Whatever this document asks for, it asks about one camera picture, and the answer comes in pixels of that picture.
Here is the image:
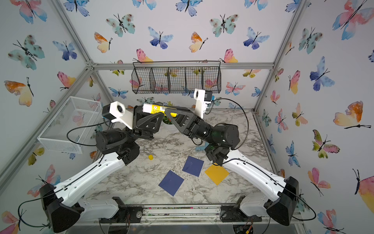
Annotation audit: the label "yellow glue stick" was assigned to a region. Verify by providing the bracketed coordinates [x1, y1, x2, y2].
[142, 103, 175, 116]

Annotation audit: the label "white mesh wall basket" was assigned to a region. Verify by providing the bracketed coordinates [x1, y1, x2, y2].
[38, 96, 102, 154]

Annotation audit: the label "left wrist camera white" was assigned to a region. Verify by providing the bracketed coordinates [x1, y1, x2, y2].
[102, 101, 133, 130]

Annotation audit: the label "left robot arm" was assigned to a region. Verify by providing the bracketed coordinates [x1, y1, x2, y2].
[38, 102, 164, 233]

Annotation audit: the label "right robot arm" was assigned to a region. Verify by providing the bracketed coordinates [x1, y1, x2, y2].
[164, 107, 302, 226]

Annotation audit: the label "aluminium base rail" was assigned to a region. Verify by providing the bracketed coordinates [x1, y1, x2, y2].
[58, 203, 304, 226]

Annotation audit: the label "black wire wall basket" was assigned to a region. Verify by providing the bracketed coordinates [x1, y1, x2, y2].
[130, 60, 222, 95]

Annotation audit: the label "potted flower plant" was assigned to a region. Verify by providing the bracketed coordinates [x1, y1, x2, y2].
[162, 101, 182, 125]

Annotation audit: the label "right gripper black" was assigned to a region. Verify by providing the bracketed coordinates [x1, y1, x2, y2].
[170, 112, 221, 151]

